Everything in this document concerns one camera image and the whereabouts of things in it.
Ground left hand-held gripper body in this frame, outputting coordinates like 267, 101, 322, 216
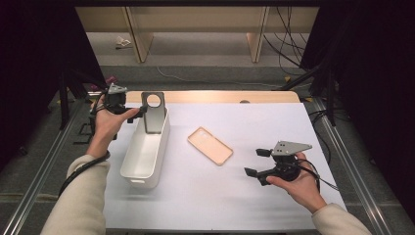
104, 82, 132, 116

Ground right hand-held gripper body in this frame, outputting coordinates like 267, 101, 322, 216
255, 140, 313, 187

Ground white plastic bin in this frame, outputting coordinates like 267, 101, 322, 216
119, 106, 171, 190

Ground beige phone case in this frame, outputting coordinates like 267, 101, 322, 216
187, 126, 235, 166

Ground person's left hand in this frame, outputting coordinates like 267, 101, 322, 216
85, 98, 142, 160

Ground person's right hand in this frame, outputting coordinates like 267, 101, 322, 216
265, 151, 328, 214

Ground pink object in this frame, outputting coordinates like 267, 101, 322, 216
90, 74, 118, 92

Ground black metal stand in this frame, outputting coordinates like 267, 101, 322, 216
58, 67, 109, 131
275, 62, 337, 126

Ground dark curtain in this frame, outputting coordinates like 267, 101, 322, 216
300, 0, 415, 216
0, 0, 107, 170

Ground light wooden desk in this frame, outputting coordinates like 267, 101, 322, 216
74, 6, 320, 64

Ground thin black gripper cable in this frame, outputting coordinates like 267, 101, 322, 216
295, 158, 341, 192

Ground aluminium rail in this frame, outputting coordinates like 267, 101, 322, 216
309, 97, 392, 235
0, 99, 86, 235

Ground black cables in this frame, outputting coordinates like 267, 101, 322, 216
262, 6, 311, 71

